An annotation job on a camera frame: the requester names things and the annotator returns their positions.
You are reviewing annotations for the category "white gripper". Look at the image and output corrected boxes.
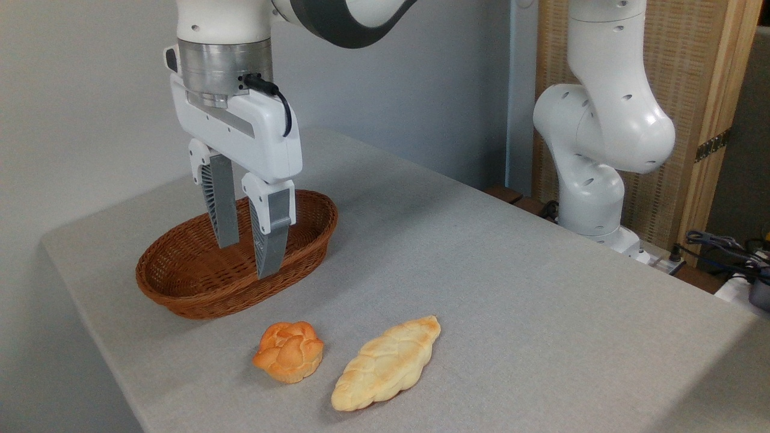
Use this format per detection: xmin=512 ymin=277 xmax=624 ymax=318
xmin=164 ymin=47 xmax=303 ymax=280

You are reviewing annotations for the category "round orange bread roll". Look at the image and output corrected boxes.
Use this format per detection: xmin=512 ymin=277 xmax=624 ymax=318
xmin=253 ymin=321 xmax=325 ymax=384

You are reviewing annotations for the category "brown wicker oval basket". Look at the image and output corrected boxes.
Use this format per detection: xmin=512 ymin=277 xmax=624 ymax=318
xmin=135 ymin=189 xmax=339 ymax=320

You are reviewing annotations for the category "long pale braided bread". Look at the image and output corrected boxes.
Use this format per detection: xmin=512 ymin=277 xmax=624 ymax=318
xmin=331 ymin=315 xmax=442 ymax=412

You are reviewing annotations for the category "grey tablecloth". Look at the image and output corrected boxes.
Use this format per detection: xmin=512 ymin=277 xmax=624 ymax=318
xmin=41 ymin=126 xmax=770 ymax=433

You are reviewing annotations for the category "wooden woven folding screen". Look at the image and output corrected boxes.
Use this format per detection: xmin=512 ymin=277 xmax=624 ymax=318
xmin=532 ymin=0 xmax=763 ymax=268

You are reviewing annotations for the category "metal screen hinge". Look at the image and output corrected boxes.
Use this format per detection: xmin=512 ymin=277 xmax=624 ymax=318
xmin=695 ymin=128 xmax=732 ymax=163

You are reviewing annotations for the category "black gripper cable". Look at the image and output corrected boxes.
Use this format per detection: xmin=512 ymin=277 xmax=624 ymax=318
xmin=242 ymin=73 xmax=293 ymax=138

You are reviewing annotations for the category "black cable bundle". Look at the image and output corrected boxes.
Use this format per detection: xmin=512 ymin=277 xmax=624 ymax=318
xmin=685 ymin=230 xmax=770 ymax=283

